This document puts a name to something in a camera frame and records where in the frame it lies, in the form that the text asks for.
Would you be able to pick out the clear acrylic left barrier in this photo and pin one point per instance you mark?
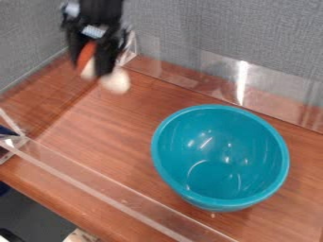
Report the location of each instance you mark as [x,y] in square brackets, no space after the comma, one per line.
[4,88]

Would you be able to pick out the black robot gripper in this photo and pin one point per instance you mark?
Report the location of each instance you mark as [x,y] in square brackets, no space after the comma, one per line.
[95,20]

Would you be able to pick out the blue plastic bowl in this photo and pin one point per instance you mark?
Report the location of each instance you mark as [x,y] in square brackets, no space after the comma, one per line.
[220,156]

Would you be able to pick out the white mushroom with brown cap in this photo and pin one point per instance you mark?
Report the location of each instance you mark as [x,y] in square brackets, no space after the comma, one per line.
[96,65]

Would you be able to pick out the clear acrylic barrier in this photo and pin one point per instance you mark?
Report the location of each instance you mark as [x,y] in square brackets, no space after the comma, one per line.
[4,88]
[112,208]
[281,95]

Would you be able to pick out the clear acrylic back barrier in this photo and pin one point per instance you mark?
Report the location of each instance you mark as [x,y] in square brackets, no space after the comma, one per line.
[281,95]

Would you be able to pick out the clear acrylic front barrier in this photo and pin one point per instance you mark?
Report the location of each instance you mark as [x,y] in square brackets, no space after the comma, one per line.
[112,208]

